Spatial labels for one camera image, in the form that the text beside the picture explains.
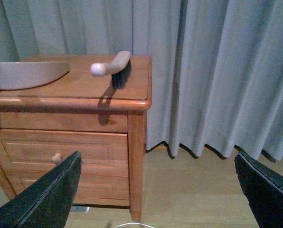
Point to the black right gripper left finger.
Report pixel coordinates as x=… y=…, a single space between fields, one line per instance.
x=47 y=202

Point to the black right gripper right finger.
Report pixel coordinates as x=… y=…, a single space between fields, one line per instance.
x=263 y=188

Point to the beige plastic dustpan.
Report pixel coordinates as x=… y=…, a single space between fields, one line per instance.
x=23 y=75

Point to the round wooden drawer knob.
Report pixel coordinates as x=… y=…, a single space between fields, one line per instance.
x=57 y=158

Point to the wooden nightstand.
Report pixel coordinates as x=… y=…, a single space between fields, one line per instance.
x=79 y=112

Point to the grey-green curtain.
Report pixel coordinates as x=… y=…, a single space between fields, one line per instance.
x=217 y=65

